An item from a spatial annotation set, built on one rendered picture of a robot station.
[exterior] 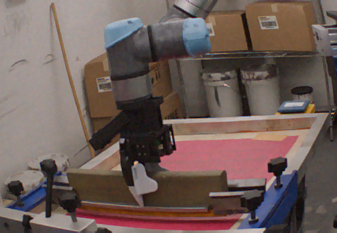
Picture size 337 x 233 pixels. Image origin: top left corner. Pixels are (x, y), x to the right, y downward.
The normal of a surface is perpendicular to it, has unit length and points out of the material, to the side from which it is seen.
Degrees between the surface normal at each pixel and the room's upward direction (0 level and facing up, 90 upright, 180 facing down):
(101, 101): 90
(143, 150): 90
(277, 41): 92
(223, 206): 90
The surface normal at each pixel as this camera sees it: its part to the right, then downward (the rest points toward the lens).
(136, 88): 0.36, 0.18
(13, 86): 0.89, -0.04
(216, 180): -0.42, 0.29
